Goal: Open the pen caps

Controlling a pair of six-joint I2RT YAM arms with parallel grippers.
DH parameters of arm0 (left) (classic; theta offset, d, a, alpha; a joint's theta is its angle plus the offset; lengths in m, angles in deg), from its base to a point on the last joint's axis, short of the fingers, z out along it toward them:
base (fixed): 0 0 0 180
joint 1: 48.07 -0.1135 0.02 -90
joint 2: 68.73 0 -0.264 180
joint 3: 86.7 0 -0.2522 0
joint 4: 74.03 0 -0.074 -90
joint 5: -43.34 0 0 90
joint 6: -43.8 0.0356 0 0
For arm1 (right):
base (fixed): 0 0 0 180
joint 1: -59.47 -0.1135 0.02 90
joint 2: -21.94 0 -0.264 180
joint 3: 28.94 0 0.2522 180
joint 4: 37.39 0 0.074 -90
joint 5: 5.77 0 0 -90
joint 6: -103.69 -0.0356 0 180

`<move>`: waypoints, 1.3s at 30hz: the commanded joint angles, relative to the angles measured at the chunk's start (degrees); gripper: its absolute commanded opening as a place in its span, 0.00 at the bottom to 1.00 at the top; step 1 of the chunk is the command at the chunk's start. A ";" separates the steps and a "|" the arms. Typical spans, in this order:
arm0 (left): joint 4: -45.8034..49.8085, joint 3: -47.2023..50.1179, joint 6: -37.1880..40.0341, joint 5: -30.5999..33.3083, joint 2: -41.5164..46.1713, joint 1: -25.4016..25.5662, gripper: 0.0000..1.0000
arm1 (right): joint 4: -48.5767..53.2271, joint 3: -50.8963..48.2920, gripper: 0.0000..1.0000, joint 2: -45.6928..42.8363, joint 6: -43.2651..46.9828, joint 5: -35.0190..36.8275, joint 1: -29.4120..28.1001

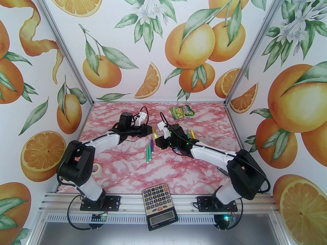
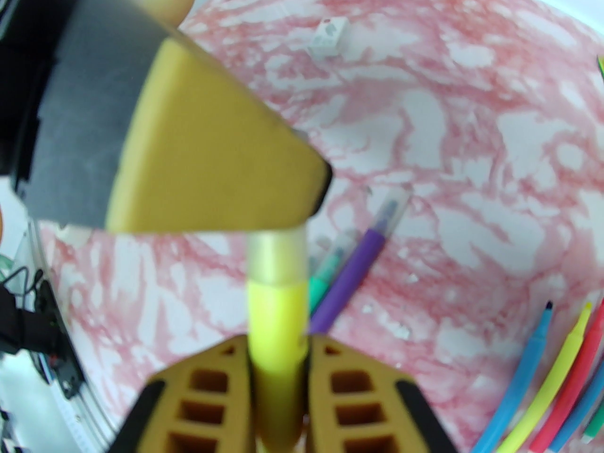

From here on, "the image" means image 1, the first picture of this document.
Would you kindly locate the purple marker pen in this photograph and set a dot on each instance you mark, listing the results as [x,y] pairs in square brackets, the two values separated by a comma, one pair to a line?
[152,145]

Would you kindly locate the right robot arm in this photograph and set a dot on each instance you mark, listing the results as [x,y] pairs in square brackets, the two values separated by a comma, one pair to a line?
[212,152]

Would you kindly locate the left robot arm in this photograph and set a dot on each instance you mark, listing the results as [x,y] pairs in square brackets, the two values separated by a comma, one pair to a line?
[104,139]

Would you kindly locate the green snack packet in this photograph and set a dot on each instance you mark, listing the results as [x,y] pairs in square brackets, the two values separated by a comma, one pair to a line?
[182,111]

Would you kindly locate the masking tape roll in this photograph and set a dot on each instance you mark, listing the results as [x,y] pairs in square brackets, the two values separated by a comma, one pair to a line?
[99,171]

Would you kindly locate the black calculator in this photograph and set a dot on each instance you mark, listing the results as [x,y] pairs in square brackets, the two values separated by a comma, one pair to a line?
[158,200]

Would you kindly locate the small circuit board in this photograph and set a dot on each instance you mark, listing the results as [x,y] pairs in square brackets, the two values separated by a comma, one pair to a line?
[99,217]

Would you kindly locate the black controller with green light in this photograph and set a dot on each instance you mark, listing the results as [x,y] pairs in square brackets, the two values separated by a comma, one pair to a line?
[221,222]

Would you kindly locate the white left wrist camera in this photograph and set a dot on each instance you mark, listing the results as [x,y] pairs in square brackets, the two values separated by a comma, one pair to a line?
[141,119]

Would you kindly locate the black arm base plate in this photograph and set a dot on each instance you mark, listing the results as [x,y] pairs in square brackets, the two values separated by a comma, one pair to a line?
[204,203]
[113,203]

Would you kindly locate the aluminium front rail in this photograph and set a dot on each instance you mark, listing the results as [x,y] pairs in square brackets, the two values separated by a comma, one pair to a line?
[132,203]

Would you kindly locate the aluminium frame post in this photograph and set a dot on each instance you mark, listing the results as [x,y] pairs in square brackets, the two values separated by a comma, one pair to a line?
[65,45]
[251,45]

